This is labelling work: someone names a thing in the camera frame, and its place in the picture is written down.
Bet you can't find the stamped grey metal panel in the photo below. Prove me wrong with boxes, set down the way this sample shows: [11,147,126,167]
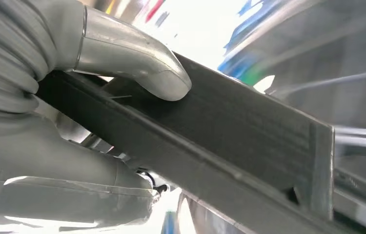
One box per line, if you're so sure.
[333,124,366,234]

